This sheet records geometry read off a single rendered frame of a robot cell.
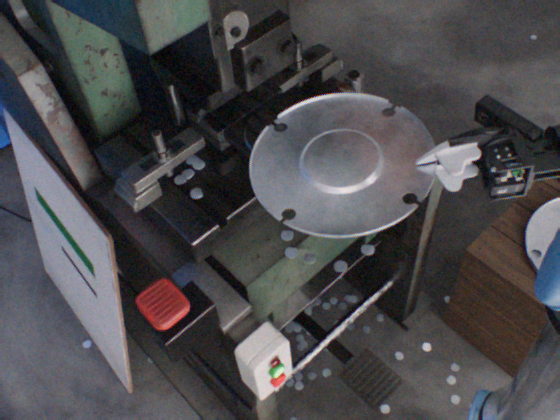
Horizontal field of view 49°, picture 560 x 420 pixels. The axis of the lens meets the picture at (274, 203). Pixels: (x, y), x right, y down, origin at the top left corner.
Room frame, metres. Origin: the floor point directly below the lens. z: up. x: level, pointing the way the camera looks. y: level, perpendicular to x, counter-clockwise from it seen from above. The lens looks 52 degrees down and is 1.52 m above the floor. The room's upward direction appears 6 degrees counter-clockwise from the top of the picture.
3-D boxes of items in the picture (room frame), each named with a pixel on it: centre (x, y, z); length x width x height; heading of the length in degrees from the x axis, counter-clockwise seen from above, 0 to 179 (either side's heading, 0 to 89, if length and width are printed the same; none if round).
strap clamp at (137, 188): (0.72, 0.19, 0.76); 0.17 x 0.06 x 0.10; 128
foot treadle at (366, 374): (0.72, -0.03, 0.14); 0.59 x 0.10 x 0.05; 38
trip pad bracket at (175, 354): (0.45, 0.16, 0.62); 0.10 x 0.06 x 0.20; 128
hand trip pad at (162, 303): (0.44, 0.17, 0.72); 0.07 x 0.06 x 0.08; 38
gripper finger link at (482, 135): (0.61, -0.31, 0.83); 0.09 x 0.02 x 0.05; 90
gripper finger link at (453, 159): (0.59, -0.27, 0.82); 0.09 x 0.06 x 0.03; 90
